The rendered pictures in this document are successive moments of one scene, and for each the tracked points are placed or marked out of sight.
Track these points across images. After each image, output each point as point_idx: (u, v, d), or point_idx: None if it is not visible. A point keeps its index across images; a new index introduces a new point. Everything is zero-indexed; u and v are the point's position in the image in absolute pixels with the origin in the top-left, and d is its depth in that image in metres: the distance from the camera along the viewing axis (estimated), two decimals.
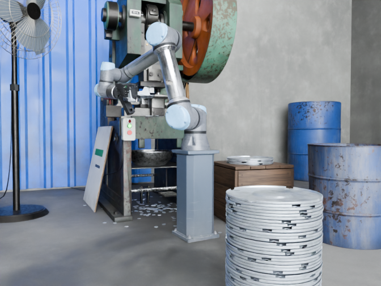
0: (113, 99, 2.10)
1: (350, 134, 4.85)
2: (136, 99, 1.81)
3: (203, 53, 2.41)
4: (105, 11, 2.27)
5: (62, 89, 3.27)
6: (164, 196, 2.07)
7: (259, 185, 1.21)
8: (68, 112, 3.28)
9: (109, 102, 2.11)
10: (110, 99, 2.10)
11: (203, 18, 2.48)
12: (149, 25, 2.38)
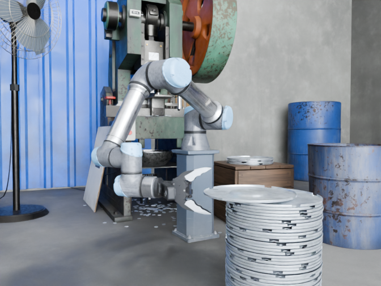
0: (113, 99, 2.10)
1: (350, 134, 4.85)
2: (187, 195, 1.14)
3: None
4: (105, 11, 2.27)
5: (62, 89, 3.27)
6: None
7: (238, 184, 1.23)
8: (68, 112, 3.28)
9: (109, 102, 2.11)
10: (110, 99, 2.10)
11: (196, 10, 2.59)
12: (149, 25, 2.38)
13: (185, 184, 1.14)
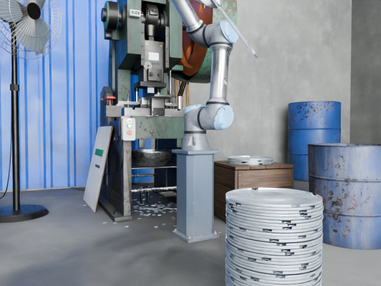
0: (113, 99, 2.10)
1: (350, 134, 4.85)
2: None
3: None
4: (105, 11, 2.27)
5: (62, 89, 3.27)
6: (164, 196, 2.07)
7: (234, 25, 1.47)
8: (68, 112, 3.28)
9: (109, 102, 2.11)
10: (110, 99, 2.10)
11: None
12: (149, 25, 2.38)
13: None
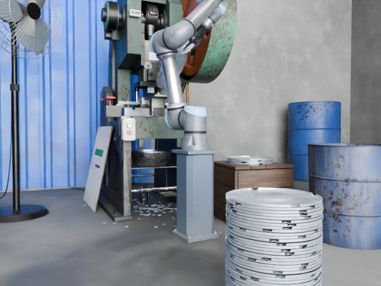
0: (113, 99, 2.10)
1: (350, 134, 4.85)
2: (194, 43, 2.11)
3: (199, 61, 2.47)
4: (105, 11, 2.27)
5: (62, 89, 3.27)
6: (164, 196, 2.07)
7: None
8: (68, 112, 3.28)
9: (109, 102, 2.11)
10: (110, 99, 2.10)
11: None
12: (149, 25, 2.38)
13: (190, 38, 2.11)
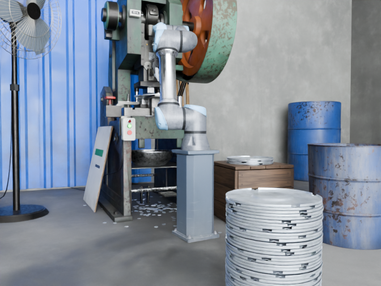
0: (113, 99, 2.10)
1: (350, 134, 4.85)
2: (157, 66, 2.26)
3: (194, 66, 2.54)
4: (105, 11, 2.27)
5: (62, 89, 3.27)
6: (164, 196, 2.07)
7: (157, 93, 2.20)
8: (68, 112, 3.28)
9: (109, 102, 2.11)
10: (110, 99, 2.10)
11: (203, 27, 2.48)
12: (149, 25, 2.38)
13: None
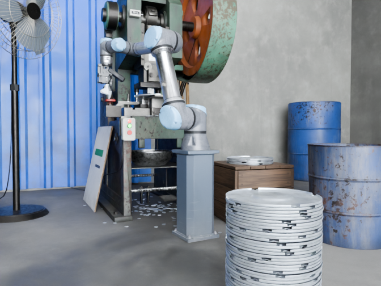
0: (113, 101, 2.10)
1: (350, 134, 4.85)
2: None
3: None
4: (105, 8, 2.29)
5: (62, 89, 3.27)
6: (164, 200, 2.07)
7: (144, 93, 2.21)
8: (68, 112, 3.28)
9: None
10: (110, 101, 2.10)
11: (193, 15, 2.65)
12: (148, 25, 2.39)
13: None
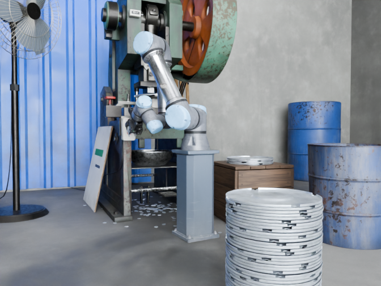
0: (113, 99, 2.10)
1: (350, 134, 4.85)
2: None
3: (210, 27, 2.31)
4: (105, 11, 2.27)
5: (62, 89, 3.27)
6: (164, 196, 2.07)
7: (144, 93, 2.21)
8: (68, 112, 3.28)
9: (109, 102, 2.11)
10: (110, 99, 2.10)
11: (200, 11, 2.51)
12: (149, 25, 2.38)
13: None
